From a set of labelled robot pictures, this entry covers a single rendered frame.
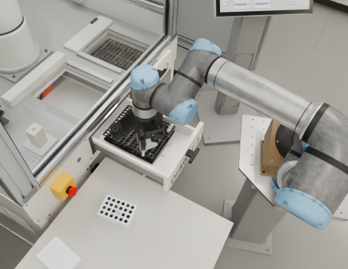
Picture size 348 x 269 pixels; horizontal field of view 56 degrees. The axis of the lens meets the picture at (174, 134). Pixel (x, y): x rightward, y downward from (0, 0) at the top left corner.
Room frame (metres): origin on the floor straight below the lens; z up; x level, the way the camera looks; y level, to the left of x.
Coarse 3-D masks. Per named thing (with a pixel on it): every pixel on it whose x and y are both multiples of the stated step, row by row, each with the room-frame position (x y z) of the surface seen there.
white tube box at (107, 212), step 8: (104, 200) 0.51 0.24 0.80; (112, 200) 0.51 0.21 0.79; (120, 200) 0.51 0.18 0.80; (104, 208) 0.48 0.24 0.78; (112, 208) 0.48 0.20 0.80; (120, 208) 0.49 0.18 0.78; (128, 208) 0.48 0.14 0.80; (136, 208) 0.49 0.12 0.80; (104, 216) 0.45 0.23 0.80; (112, 216) 0.46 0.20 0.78; (120, 216) 0.45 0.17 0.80; (128, 216) 0.46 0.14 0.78; (120, 224) 0.43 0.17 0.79; (128, 224) 0.42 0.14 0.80
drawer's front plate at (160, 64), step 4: (168, 52) 1.21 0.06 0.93; (164, 56) 1.18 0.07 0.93; (168, 56) 1.20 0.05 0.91; (160, 60) 1.15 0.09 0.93; (164, 60) 1.17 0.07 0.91; (168, 60) 1.20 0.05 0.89; (156, 64) 1.12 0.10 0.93; (160, 64) 1.13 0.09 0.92; (164, 64) 1.17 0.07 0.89; (168, 64) 1.20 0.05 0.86; (156, 68) 1.10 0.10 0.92; (160, 68) 1.13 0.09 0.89; (168, 68) 1.20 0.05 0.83
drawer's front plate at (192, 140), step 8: (200, 128) 0.78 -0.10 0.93; (192, 136) 0.73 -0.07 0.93; (200, 136) 0.79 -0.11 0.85; (192, 144) 0.72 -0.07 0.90; (184, 152) 0.66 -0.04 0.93; (176, 160) 0.62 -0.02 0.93; (184, 160) 0.66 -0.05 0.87; (176, 168) 0.60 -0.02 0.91; (168, 176) 0.55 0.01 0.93; (176, 176) 0.61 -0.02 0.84; (168, 184) 0.55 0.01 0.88
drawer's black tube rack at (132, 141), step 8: (128, 112) 0.85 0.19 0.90; (112, 136) 0.73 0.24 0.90; (128, 136) 0.73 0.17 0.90; (136, 136) 0.73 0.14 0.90; (120, 144) 0.71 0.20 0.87; (128, 144) 0.69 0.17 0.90; (136, 144) 0.70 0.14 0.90; (136, 152) 0.68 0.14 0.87; (160, 152) 0.69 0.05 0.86; (152, 160) 0.65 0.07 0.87
